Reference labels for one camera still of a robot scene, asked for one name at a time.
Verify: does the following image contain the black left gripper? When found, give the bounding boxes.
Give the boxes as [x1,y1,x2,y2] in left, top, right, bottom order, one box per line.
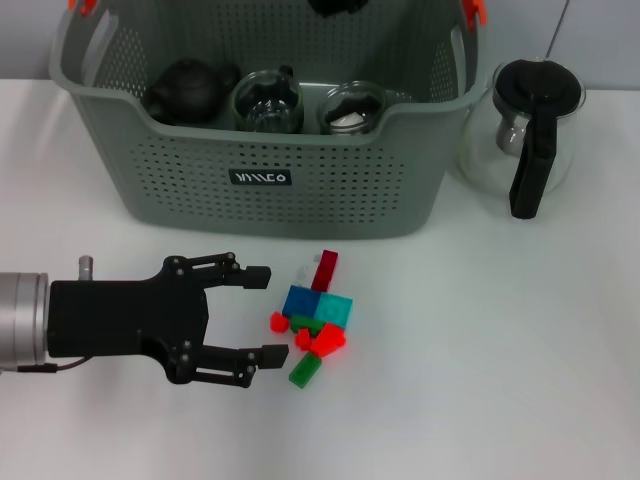
[47,252,291,389]

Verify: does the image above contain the glass jar with teal bricks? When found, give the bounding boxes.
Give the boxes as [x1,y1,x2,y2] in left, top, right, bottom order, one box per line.
[319,80,389,136]

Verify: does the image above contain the teal toy brick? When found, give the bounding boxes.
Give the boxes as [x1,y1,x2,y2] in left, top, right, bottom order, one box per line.
[315,292,354,330]

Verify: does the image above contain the glass teacup with black holder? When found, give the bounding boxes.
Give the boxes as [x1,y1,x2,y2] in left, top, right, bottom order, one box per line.
[232,65,305,134]

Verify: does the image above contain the grey-green perforated storage bin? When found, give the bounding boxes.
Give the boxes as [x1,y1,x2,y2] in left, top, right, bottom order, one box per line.
[48,0,491,240]

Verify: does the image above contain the blue toy brick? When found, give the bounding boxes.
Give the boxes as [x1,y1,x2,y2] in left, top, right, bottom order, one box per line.
[282,284,321,319]

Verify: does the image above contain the dark green toy brick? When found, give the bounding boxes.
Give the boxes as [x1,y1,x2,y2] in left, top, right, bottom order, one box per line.
[289,314,325,335]

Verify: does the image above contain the flat green toy brick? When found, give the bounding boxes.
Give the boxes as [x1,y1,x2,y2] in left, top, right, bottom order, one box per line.
[288,352,323,389]

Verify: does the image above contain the large red toy brick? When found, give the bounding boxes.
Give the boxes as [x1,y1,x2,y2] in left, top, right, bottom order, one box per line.
[309,322,347,359]

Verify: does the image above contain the dark red toy brick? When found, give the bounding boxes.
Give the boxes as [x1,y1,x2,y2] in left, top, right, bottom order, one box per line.
[310,249,339,292]

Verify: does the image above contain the black clay teapot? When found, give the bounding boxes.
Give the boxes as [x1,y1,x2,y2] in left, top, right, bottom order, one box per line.
[144,58,242,126]

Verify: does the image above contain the left arm cable with plug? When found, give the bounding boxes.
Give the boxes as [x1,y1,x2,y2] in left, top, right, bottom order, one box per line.
[17,355,92,374]

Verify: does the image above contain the glass carafe with black handle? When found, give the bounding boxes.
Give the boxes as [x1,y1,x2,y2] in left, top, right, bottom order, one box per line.
[455,56,587,220]

